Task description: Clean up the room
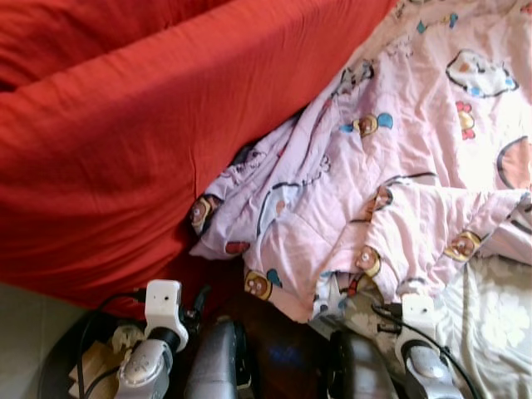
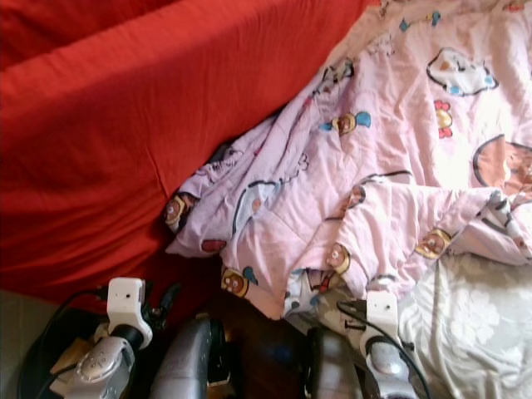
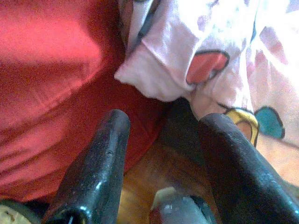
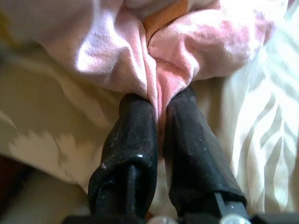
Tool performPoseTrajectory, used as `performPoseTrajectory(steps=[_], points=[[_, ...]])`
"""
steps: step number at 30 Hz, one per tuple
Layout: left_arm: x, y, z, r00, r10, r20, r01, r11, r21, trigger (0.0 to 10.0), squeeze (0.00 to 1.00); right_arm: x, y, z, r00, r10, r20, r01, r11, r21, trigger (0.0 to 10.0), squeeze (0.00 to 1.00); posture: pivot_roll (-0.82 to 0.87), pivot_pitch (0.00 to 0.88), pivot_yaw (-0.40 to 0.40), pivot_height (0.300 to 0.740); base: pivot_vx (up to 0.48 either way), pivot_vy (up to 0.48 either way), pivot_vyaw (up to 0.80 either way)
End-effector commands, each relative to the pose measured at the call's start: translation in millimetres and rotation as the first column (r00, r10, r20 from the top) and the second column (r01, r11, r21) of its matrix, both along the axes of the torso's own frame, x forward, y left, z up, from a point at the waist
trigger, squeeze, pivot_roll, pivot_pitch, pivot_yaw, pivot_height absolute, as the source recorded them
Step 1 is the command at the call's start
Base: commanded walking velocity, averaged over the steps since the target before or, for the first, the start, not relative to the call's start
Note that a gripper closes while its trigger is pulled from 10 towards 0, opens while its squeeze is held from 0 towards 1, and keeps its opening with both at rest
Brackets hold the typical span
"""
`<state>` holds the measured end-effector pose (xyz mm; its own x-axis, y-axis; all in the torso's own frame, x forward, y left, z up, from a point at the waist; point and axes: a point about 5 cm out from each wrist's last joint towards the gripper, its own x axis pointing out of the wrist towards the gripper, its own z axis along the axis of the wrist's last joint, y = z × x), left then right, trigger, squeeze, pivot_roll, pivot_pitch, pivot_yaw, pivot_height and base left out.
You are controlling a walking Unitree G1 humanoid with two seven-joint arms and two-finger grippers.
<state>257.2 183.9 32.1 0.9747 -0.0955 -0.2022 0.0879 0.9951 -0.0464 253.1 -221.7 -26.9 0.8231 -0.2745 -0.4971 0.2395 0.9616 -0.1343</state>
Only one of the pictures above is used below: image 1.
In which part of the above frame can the silver right robot leg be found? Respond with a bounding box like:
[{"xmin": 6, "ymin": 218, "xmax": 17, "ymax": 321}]
[{"xmin": 320, "ymin": 330, "xmax": 400, "ymax": 399}]

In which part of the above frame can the silver robot leg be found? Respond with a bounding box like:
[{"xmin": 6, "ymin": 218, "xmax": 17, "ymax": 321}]
[
  {"xmin": 320, "ymin": 330, "xmax": 400, "ymax": 399},
  {"xmin": 183, "ymin": 318, "xmax": 250, "ymax": 399}
]

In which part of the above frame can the silver left robot leg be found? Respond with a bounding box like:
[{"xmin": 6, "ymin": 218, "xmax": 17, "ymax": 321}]
[{"xmin": 183, "ymin": 318, "xmax": 250, "ymax": 399}]

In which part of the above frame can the crumpled white paper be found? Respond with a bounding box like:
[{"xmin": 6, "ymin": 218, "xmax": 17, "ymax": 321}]
[{"xmin": 111, "ymin": 326, "xmax": 144, "ymax": 350}]

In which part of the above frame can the bed with beige floral sheet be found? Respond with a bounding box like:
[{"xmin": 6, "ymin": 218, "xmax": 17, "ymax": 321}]
[{"xmin": 312, "ymin": 254, "xmax": 532, "ymax": 399}]

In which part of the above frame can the brown cardboard piece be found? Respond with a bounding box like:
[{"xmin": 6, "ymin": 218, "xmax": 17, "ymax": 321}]
[{"xmin": 68, "ymin": 341, "xmax": 126, "ymax": 392}]

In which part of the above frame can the black waste bin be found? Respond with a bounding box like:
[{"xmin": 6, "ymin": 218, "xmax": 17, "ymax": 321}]
[{"xmin": 37, "ymin": 309, "xmax": 167, "ymax": 399}]

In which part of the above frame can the pink cartoon print blanket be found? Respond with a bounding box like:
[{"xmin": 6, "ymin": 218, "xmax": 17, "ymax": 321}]
[{"xmin": 190, "ymin": 0, "xmax": 532, "ymax": 323}]

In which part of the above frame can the thick red cushion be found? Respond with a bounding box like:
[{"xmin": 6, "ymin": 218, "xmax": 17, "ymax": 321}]
[{"xmin": 0, "ymin": 0, "xmax": 396, "ymax": 313}]

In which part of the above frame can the thin red cushion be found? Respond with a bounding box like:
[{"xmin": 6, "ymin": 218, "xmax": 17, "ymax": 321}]
[{"xmin": 0, "ymin": 0, "xmax": 234, "ymax": 92}]

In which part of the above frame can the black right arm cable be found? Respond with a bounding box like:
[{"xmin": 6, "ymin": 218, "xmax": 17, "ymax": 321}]
[{"xmin": 372, "ymin": 305, "xmax": 479, "ymax": 399}]

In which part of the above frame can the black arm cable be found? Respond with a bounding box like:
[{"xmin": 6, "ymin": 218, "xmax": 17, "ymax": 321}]
[
  {"xmin": 75, "ymin": 291, "xmax": 149, "ymax": 399},
  {"xmin": 372, "ymin": 305, "xmax": 479, "ymax": 399}
]

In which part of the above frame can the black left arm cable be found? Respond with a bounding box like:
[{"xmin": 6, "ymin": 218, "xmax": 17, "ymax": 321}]
[{"xmin": 75, "ymin": 291, "xmax": 149, "ymax": 399}]

